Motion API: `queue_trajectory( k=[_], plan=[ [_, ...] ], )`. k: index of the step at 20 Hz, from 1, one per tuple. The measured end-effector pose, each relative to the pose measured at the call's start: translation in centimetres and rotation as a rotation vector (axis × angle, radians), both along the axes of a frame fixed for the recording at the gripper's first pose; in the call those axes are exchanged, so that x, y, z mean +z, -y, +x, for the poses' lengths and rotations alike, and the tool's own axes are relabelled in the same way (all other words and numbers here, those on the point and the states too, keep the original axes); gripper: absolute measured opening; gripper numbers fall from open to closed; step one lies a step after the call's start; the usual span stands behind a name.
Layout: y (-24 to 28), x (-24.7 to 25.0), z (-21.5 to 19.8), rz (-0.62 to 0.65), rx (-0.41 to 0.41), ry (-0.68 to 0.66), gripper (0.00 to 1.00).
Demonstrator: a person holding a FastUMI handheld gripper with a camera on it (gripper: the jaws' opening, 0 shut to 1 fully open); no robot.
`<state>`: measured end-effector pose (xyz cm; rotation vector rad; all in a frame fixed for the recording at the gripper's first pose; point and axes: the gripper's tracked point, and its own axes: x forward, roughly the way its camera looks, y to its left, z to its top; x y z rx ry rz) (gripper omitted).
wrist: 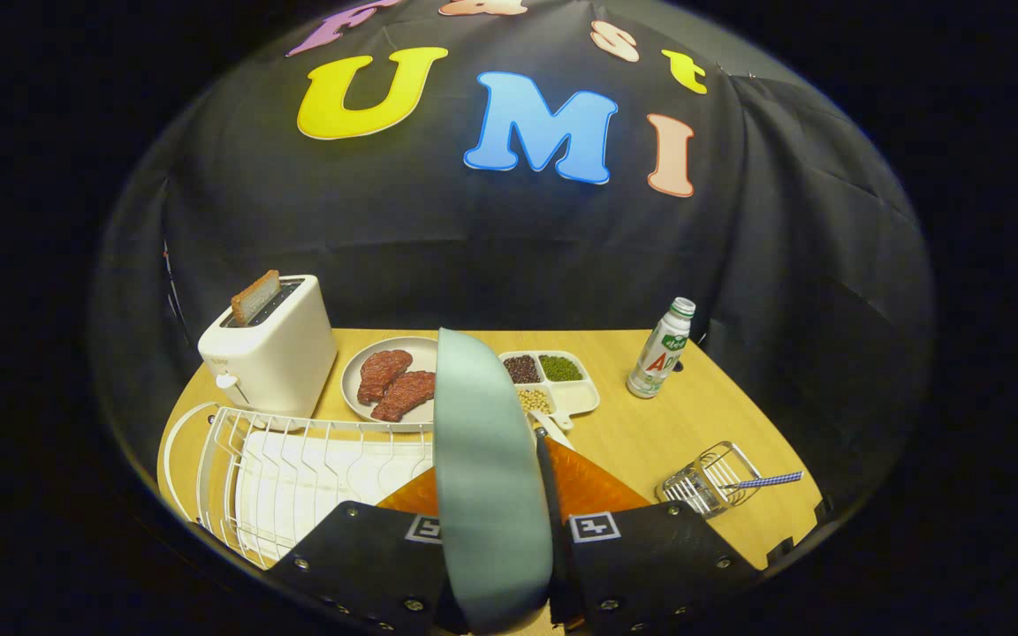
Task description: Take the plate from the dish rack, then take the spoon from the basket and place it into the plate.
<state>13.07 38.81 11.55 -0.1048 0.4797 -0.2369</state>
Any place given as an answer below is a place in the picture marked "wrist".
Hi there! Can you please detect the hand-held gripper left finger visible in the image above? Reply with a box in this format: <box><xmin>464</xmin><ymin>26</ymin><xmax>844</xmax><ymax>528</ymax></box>
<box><xmin>266</xmin><ymin>466</ymin><xmax>467</xmax><ymax>633</ymax></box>

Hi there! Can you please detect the metal wire basket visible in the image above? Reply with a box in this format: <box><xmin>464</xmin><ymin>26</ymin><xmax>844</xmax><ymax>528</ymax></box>
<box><xmin>656</xmin><ymin>441</ymin><xmax>763</xmax><ymax>519</ymax></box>

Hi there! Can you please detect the black backdrop cloth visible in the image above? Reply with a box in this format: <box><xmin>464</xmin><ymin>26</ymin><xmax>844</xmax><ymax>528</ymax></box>
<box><xmin>89</xmin><ymin>0</ymin><xmax>936</xmax><ymax>531</ymax></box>

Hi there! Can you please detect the white drip tray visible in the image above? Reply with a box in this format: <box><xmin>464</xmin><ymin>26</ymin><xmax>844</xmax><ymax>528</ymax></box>
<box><xmin>235</xmin><ymin>430</ymin><xmax>435</xmax><ymax>562</ymax></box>

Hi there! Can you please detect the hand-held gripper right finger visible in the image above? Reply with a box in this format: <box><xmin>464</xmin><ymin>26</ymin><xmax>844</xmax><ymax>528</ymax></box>
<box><xmin>534</xmin><ymin>428</ymin><xmax>762</xmax><ymax>635</ymax></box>

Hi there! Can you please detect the white drink bottle green cap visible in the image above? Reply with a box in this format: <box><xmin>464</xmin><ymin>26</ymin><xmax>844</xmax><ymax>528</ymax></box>
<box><xmin>626</xmin><ymin>298</ymin><xmax>697</xmax><ymax>399</ymax></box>

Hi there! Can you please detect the spoon with patterned handle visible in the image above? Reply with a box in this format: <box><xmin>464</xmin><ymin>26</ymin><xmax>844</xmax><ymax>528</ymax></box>
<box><xmin>721</xmin><ymin>471</ymin><xmax>803</xmax><ymax>493</ymax></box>

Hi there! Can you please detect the red meat slice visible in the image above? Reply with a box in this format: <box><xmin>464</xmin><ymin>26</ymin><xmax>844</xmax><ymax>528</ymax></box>
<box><xmin>371</xmin><ymin>371</ymin><xmax>437</xmax><ymax>422</ymax></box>
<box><xmin>357</xmin><ymin>350</ymin><xmax>414</xmax><ymax>405</ymax></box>

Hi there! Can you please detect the white toaster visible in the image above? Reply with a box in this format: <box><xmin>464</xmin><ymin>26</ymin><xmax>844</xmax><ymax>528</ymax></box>
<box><xmin>198</xmin><ymin>274</ymin><xmax>338</xmax><ymax>431</ymax></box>

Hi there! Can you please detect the white wire dish rack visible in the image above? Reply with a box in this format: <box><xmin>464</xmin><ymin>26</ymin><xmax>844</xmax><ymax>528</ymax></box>
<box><xmin>160</xmin><ymin>402</ymin><xmax>439</xmax><ymax>571</ymax></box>

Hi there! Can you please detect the toast slice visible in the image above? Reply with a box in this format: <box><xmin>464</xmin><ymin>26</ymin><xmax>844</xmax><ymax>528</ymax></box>
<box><xmin>231</xmin><ymin>270</ymin><xmax>282</xmax><ymax>325</ymax></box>

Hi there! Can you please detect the pale green plate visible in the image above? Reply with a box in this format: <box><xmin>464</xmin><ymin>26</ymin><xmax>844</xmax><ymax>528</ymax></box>
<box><xmin>434</xmin><ymin>329</ymin><xmax>555</xmax><ymax>633</ymax></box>

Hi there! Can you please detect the white divided tray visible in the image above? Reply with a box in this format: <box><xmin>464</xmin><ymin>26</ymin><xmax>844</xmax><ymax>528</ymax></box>
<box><xmin>498</xmin><ymin>351</ymin><xmax>601</xmax><ymax>432</ymax></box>

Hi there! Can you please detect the beige round plate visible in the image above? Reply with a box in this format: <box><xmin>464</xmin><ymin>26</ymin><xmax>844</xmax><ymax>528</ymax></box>
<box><xmin>341</xmin><ymin>337</ymin><xmax>440</xmax><ymax>434</ymax></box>

